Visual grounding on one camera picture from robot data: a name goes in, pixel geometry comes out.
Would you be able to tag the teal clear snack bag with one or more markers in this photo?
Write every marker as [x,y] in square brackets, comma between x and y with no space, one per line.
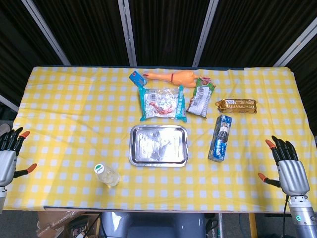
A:
[162,104]

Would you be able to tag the gold biscuit package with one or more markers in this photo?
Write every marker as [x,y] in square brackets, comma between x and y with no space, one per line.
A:
[236,106]

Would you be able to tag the clear bottle green cap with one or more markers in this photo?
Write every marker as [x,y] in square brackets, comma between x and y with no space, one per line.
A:
[107,176]

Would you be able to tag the tan shoe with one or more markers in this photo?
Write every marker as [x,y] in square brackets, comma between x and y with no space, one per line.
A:
[3,129]

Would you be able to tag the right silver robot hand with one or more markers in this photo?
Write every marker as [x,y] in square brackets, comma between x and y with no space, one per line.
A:
[292,173]

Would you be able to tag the metal tray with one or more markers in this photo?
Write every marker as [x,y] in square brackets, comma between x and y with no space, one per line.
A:
[158,146]

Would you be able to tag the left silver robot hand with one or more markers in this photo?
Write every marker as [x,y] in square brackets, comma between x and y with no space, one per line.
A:
[6,158]

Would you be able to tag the green snack bag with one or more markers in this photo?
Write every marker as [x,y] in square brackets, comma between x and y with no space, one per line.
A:
[200,99]

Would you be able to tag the black curtain panel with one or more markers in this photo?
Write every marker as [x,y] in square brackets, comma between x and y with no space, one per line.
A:
[86,32]
[168,32]
[307,86]
[17,49]
[257,32]

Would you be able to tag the blue cookie box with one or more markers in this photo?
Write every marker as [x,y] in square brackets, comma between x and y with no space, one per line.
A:
[220,138]

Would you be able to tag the small blue card packet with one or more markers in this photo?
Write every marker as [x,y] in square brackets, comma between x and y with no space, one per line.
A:
[136,78]

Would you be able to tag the white frame post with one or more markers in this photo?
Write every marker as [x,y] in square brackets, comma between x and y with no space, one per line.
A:
[205,32]
[8,102]
[127,32]
[296,47]
[45,32]

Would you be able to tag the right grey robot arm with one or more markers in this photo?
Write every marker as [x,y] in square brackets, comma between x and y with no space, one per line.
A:
[303,218]

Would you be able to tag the orange rubber chicken toy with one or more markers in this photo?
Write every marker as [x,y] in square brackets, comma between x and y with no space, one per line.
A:
[180,77]

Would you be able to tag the yellow checkered tablecloth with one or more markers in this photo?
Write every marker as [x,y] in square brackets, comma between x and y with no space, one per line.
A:
[62,111]

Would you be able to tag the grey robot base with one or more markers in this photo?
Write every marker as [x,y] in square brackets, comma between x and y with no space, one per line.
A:
[153,225]

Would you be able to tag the brown cardboard box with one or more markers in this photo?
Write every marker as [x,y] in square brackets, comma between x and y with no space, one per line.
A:
[57,223]

